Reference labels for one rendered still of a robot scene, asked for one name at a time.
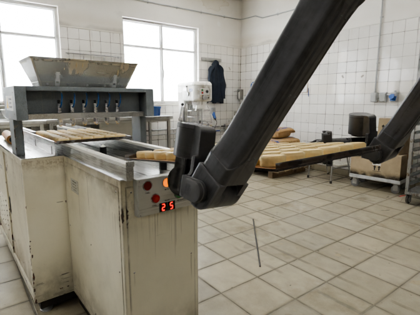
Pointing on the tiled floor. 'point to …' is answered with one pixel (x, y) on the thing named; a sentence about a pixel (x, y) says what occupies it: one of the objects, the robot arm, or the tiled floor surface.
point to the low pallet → (286, 172)
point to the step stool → (335, 167)
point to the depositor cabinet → (37, 221)
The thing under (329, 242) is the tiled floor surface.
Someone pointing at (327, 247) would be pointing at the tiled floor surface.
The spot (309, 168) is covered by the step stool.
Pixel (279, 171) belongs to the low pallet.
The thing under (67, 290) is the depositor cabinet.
